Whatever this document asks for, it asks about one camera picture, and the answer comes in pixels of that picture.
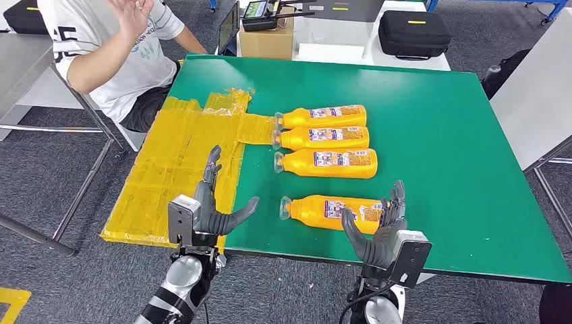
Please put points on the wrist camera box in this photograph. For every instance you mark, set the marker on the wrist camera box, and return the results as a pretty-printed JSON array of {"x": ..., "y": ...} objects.
[
  {"x": 413, "y": 259},
  {"x": 181, "y": 219}
]

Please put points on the grey metal table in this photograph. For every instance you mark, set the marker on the grey metal table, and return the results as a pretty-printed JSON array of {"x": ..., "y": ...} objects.
[
  {"x": 536, "y": 89},
  {"x": 22, "y": 62}
]

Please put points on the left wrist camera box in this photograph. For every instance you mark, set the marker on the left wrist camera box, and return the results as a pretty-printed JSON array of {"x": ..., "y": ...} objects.
[{"x": 181, "y": 219}]

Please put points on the white table foot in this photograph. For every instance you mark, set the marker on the white table foot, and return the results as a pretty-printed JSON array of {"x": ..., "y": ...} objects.
[
  {"x": 426, "y": 278},
  {"x": 222, "y": 259}
]

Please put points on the blue metal frame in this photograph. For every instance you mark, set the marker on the blue metal frame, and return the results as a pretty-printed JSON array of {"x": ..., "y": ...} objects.
[{"x": 554, "y": 6}]

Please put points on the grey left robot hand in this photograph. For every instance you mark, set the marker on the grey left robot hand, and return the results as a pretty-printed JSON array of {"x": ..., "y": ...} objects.
[{"x": 205, "y": 214}]

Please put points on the orange detergent bottle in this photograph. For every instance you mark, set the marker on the orange detergent bottle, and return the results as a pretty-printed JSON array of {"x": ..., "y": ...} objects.
[
  {"x": 304, "y": 164},
  {"x": 313, "y": 213},
  {"x": 295, "y": 118},
  {"x": 295, "y": 139}
]

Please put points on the person's right forearm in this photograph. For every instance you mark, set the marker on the person's right forearm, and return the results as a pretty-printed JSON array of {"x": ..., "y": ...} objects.
[{"x": 98, "y": 62}]

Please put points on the person's right hand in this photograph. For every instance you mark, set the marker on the person's right hand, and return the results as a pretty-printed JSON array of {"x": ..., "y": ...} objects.
[{"x": 132, "y": 18}]

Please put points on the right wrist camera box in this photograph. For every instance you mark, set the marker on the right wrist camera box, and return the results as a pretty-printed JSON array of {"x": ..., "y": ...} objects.
[{"x": 413, "y": 259}]

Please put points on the black carrying case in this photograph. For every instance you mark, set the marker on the black carrying case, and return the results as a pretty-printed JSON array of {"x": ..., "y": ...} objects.
[
  {"x": 24, "y": 20},
  {"x": 413, "y": 35}
]

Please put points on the green table board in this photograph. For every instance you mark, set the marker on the green table board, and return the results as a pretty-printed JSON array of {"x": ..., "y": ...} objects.
[{"x": 424, "y": 134}]

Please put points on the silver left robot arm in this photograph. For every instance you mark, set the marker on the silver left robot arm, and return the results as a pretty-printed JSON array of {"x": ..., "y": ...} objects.
[{"x": 178, "y": 277}]

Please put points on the yellow tape mat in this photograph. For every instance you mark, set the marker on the yellow tape mat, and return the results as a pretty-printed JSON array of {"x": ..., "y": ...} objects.
[{"x": 170, "y": 156}]

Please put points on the black tablet screen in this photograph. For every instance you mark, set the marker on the black tablet screen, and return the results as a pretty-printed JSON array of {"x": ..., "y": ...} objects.
[{"x": 229, "y": 27}]

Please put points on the person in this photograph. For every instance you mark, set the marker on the person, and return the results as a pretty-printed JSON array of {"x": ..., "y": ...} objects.
[{"x": 89, "y": 27}]

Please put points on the cardboard box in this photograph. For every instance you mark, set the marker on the cardboard box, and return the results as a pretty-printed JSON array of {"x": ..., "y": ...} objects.
[{"x": 268, "y": 44}]

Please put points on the white table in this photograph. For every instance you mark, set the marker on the white table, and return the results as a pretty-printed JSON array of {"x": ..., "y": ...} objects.
[{"x": 371, "y": 49}]

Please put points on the white flat box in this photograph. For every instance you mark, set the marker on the white flat box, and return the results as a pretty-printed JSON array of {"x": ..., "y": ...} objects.
[{"x": 330, "y": 53}]

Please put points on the black bag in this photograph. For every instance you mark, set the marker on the black bag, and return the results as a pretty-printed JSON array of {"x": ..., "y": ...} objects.
[{"x": 509, "y": 71}]

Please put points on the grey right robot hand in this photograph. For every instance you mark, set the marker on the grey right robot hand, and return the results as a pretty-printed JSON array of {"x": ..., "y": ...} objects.
[{"x": 380, "y": 250}]

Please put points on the person's left forearm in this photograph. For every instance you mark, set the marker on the person's left forearm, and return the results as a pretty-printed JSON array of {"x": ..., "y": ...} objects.
[{"x": 190, "y": 42}]

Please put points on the black remote controller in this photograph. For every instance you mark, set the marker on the black remote controller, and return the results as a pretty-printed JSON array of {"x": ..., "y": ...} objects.
[{"x": 257, "y": 18}]

